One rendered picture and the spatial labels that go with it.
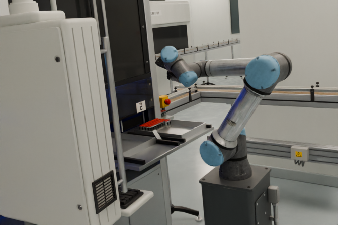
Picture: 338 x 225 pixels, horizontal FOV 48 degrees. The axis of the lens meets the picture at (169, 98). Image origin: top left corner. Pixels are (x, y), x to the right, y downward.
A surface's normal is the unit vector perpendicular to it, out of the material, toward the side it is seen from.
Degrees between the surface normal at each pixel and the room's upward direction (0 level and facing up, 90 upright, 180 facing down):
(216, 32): 90
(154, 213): 90
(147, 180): 90
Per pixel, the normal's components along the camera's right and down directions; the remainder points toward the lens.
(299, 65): -0.58, 0.21
